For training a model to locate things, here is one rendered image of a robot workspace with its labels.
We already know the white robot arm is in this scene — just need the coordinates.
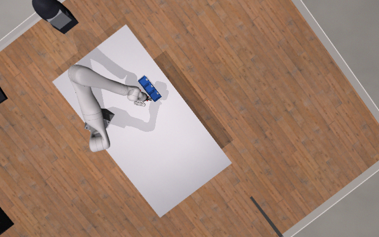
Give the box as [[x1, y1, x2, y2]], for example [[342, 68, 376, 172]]
[[68, 65, 147, 152]]

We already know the blue rack of bins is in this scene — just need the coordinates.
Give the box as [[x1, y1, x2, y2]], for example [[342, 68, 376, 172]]
[[138, 76, 162, 102]]

